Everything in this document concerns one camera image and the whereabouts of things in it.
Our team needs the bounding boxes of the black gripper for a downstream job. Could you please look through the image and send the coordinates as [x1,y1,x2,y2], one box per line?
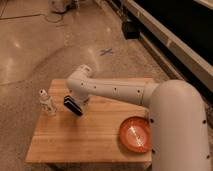
[63,96,83,116]

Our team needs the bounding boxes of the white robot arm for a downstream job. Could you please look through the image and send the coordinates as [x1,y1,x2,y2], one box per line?
[66,65,213,171]

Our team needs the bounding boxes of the small white bottle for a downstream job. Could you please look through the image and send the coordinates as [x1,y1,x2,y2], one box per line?
[39,89,57,116]

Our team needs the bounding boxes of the wooden table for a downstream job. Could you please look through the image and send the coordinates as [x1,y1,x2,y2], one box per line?
[25,79,151,164]

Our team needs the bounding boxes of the orange bowl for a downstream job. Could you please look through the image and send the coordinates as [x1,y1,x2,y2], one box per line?
[118,116,151,153]

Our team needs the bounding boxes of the black box on floor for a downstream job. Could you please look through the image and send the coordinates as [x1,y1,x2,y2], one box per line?
[122,21,140,39]

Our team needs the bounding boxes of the white device on floor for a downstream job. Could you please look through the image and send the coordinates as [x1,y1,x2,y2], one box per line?
[49,0,75,13]

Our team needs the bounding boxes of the floor cable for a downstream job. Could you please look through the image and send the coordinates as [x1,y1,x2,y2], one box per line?
[44,11,66,28]

